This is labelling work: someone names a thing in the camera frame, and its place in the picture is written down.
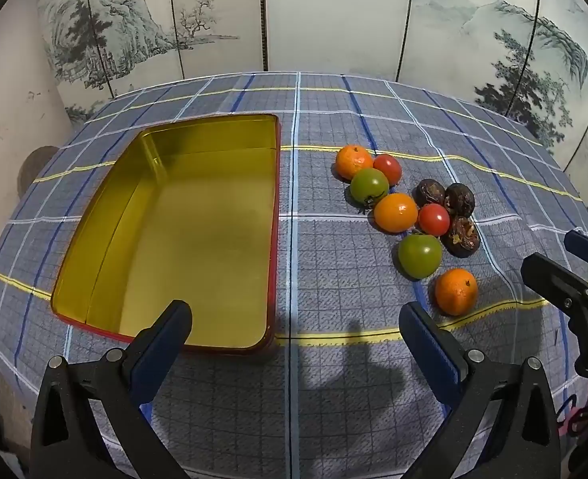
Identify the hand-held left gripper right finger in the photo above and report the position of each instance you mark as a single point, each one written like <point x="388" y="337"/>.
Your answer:
<point x="428" y="344"/>

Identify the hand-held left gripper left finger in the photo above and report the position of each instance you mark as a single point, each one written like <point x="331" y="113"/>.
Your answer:
<point x="159" y="354"/>

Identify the orange mandarin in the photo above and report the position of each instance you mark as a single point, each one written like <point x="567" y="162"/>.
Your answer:
<point x="354" y="162"/>
<point x="456" y="291"/>
<point x="396" y="212"/>

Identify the green tomato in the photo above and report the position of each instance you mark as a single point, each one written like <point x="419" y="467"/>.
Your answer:
<point x="419" y="255"/>
<point x="369" y="185"/>

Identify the dark brown passion fruit front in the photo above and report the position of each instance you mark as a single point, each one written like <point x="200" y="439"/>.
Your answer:
<point x="462" y="235"/>

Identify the dark brown passion fruit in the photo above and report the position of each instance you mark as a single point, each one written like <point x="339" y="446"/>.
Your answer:
<point x="430" y="193"/>
<point x="462" y="235"/>
<point x="460" y="199"/>

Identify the red and gold tin box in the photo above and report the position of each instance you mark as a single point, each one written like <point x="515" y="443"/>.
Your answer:
<point x="199" y="239"/>

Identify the red tomato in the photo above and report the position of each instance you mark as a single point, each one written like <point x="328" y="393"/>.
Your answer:
<point x="389" y="168"/>
<point x="434" y="219"/>

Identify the blue plaid tablecloth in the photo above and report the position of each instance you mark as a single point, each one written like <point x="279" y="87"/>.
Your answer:
<point x="323" y="269"/>

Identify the painted landscape folding screen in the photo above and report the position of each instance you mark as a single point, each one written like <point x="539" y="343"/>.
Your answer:
<point x="323" y="20"/>

